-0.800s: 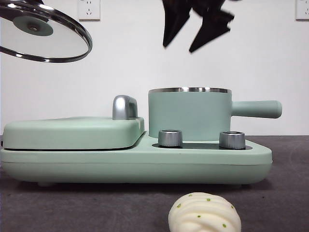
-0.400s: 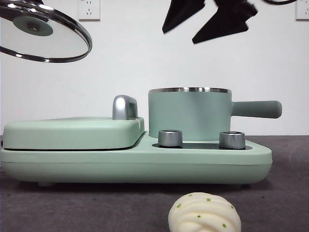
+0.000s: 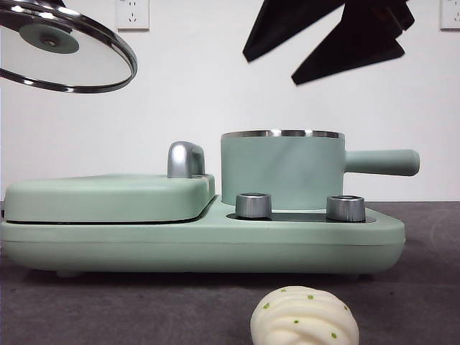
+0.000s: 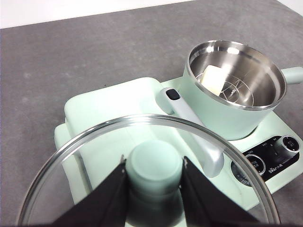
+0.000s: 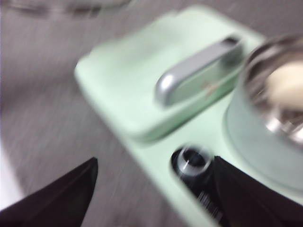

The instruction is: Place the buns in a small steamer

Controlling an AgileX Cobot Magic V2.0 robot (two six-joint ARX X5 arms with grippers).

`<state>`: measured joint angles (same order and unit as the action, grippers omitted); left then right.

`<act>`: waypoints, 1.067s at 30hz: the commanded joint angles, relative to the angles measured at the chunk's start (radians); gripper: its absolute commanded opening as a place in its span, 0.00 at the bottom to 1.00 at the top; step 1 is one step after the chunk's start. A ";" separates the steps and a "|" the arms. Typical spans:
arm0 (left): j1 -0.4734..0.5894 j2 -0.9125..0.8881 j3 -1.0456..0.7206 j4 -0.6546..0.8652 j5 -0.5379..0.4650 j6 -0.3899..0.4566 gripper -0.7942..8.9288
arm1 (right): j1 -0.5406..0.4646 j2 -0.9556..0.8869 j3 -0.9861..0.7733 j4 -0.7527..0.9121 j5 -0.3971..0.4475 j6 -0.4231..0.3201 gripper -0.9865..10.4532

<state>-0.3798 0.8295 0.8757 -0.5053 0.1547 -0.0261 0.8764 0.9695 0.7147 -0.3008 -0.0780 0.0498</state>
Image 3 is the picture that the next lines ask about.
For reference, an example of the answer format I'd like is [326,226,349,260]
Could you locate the chrome control knob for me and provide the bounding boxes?
[326,195,367,222]
[235,193,273,219]

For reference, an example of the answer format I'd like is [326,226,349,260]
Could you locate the white wall socket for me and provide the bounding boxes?
[439,0,460,32]
[116,0,150,32]

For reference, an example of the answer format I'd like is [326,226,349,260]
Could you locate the mint green griddle cover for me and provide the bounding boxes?
[2,172,217,222]

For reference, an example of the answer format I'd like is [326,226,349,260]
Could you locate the mint green handled pot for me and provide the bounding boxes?
[219,128,421,212]

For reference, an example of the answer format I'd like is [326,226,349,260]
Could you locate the twisted white bun green flecks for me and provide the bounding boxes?
[250,285,360,345]

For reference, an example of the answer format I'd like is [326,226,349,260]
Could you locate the chrome griddle cover handle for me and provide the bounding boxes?
[167,141,207,180]

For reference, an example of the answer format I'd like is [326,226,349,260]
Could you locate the mint green breakfast machine base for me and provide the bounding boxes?
[0,193,408,280]

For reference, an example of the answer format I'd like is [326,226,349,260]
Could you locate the glass pot lid green knob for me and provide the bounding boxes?
[0,0,139,95]

